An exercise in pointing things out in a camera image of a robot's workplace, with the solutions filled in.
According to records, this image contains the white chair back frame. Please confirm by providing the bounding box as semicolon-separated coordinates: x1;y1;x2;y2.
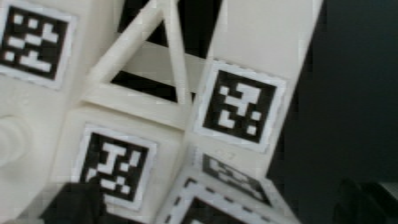
0;0;325;224

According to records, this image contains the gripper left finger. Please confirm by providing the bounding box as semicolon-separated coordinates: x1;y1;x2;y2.
16;176;112;224

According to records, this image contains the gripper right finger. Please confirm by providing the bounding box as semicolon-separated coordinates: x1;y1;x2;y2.
332;179;398;224

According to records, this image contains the white tagged cube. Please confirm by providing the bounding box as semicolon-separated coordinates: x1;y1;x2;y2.
155;147;302;224

